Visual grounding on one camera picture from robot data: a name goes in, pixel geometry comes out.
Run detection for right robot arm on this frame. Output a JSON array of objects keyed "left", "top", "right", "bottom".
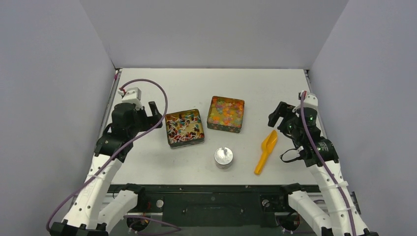
[{"left": 268, "top": 102, "right": 378, "bottom": 236}]

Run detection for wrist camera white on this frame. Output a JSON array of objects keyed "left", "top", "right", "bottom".
[
  {"left": 292, "top": 90, "right": 318, "bottom": 113},
  {"left": 118, "top": 88, "right": 143, "bottom": 111}
]

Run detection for orange plastic scoop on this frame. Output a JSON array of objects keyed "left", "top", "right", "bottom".
[{"left": 254, "top": 130, "right": 278, "bottom": 175}]

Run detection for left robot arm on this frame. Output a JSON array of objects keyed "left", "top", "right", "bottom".
[{"left": 47, "top": 101, "right": 166, "bottom": 236}]

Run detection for clear round lid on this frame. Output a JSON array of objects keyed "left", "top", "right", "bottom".
[{"left": 214, "top": 147, "right": 234, "bottom": 159}]

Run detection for tin box of lollipops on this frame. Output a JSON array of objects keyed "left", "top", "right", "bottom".
[{"left": 165, "top": 109, "right": 205, "bottom": 149}]

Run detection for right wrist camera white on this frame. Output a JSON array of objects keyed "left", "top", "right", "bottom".
[{"left": 292, "top": 90, "right": 318, "bottom": 113}]

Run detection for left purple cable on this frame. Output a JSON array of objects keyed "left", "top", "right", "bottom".
[{"left": 45, "top": 78, "right": 182, "bottom": 236}]

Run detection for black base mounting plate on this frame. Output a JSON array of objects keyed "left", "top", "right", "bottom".
[{"left": 81, "top": 184, "right": 344, "bottom": 228}]

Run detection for tin box of gummy candies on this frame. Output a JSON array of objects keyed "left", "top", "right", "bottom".
[{"left": 207, "top": 96, "right": 245, "bottom": 133}]

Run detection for clear plastic round container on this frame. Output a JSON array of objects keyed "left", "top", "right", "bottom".
[{"left": 214, "top": 158, "right": 233, "bottom": 170}]

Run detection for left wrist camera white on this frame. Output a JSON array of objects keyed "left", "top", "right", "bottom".
[{"left": 118, "top": 88, "right": 143, "bottom": 111}]

